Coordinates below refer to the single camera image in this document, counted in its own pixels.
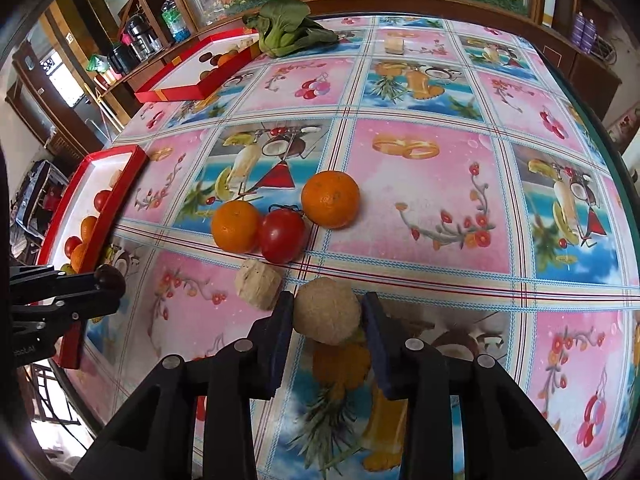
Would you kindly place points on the beige cork piece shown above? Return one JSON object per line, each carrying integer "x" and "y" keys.
{"x": 395, "y": 44}
{"x": 116, "y": 176}
{"x": 325, "y": 310}
{"x": 258, "y": 281}

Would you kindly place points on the black kettle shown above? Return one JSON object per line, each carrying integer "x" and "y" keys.
{"x": 119, "y": 57}

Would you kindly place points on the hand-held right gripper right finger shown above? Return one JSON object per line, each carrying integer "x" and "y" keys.
{"x": 377, "y": 347}

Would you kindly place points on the purple bottle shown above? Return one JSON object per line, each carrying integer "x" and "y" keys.
{"x": 578, "y": 30}
{"x": 590, "y": 36}

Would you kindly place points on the green water bottle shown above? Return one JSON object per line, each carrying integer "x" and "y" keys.
{"x": 175, "y": 20}

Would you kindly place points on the green bok choy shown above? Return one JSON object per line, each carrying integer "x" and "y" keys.
{"x": 287, "y": 27}

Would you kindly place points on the green packet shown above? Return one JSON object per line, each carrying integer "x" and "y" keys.
{"x": 97, "y": 62}

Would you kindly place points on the red tomato with stem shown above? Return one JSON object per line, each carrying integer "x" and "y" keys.
{"x": 281, "y": 236}

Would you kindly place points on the green round fruit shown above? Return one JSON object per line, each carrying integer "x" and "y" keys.
{"x": 67, "y": 269}

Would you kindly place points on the large red tomato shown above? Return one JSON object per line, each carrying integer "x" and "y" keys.
{"x": 102, "y": 200}

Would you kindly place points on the metal dish rack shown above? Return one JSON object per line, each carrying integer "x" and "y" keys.
{"x": 42, "y": 200}

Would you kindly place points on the wooden sideboard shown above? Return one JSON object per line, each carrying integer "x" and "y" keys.
{"x": 585, "y": 77}

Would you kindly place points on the red gift box tray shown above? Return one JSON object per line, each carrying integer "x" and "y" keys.
{"x": 185, "y": 77}
{"x": 125, "y": 175}

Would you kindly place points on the fruit print tablecloth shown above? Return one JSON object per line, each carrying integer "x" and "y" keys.
{"x": 400, "y": 240}

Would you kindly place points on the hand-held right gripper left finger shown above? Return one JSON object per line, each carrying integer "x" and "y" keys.
{"x": 280, "y": 347}

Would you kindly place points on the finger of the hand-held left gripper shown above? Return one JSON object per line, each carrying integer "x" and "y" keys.
{"x": 85, "y": 307}
{"x": 75, "y": 282}

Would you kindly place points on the orange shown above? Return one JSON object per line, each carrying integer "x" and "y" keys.
{"x": 330, "y": 199}
{"x": 89, "y": 227}
{"x": 228, "y": 56}
{"x": 236, "y": 226}
{"x": 80, "y": 258}

